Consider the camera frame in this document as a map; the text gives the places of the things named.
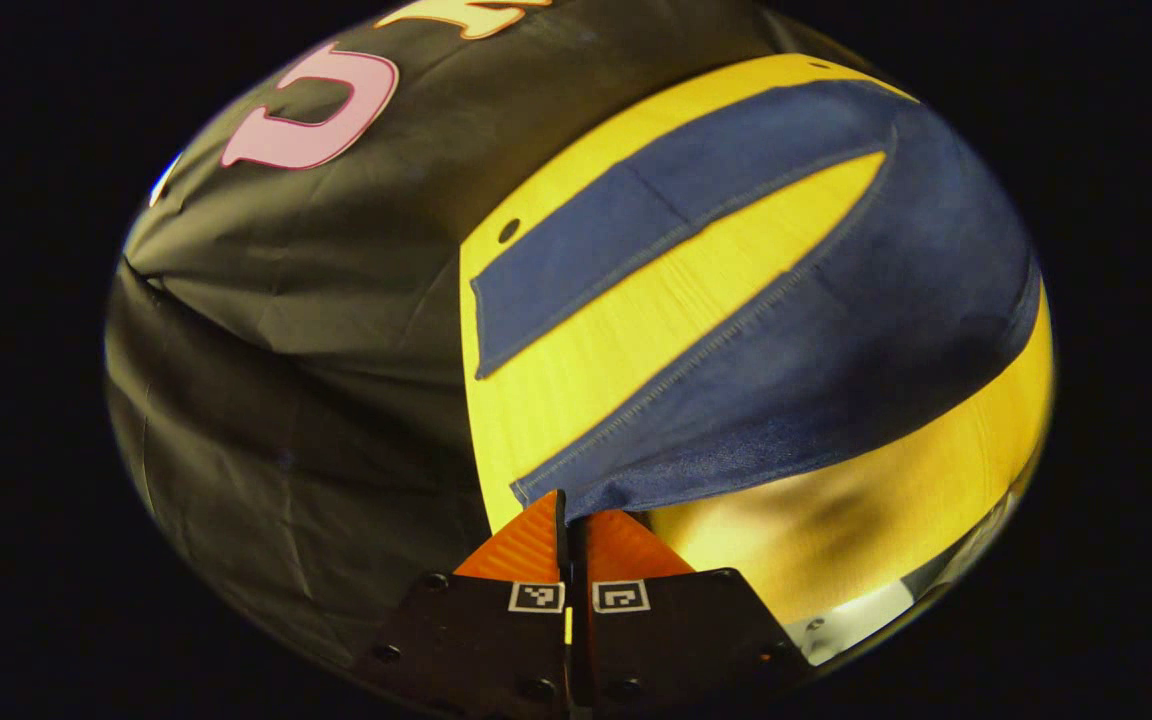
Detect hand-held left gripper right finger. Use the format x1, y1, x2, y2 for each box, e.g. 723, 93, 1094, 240
572, 508, 812, 713

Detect blue denim jeans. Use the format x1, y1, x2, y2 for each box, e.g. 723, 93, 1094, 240
471, 80, 1043, 523

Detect black backdrop cloth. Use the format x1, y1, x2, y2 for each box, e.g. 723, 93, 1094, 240
104, 0, 837, 666

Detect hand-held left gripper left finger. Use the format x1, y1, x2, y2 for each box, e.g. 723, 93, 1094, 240
356, 490, 569, 716

